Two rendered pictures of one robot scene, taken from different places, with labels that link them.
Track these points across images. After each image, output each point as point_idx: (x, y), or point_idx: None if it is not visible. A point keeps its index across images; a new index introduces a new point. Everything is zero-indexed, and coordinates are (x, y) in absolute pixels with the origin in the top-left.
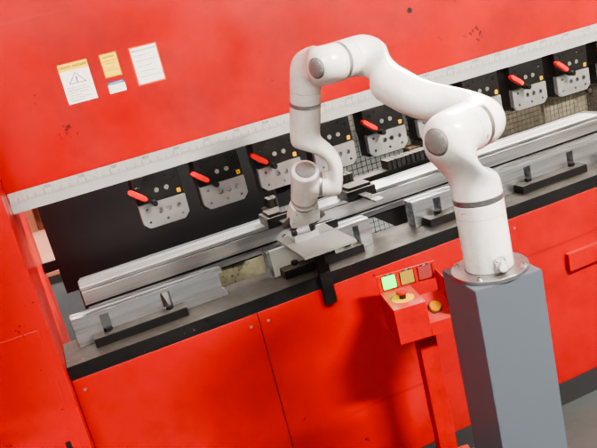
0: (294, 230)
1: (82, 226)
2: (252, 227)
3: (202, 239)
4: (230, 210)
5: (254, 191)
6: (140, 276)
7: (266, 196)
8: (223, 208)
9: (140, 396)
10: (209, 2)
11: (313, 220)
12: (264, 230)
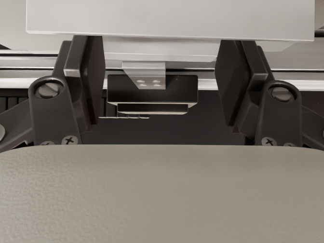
0: (283, 101)
1: None
2: (213, 84)
3: (310, 88)
4: (203, 108)
5: (155, 126)
6: None
7: (143, 118)
8: (214, 115)
9: None
10: None
11: (59, 193)
12: (197, 70)
